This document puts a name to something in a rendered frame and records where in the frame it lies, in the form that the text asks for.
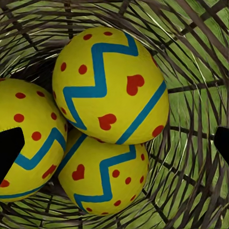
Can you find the easter egg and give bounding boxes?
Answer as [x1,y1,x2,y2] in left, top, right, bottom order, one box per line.
[52,27,169,145]
[52,125,149,217]
[0,78,68,202]

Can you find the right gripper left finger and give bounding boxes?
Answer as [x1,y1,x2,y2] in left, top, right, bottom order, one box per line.
[0,127,25,184]

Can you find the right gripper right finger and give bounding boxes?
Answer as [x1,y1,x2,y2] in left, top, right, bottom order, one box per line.
[214,127,229,165]

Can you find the wicker basket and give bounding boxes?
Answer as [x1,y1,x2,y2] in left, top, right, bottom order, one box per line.
[0,0,229,229]

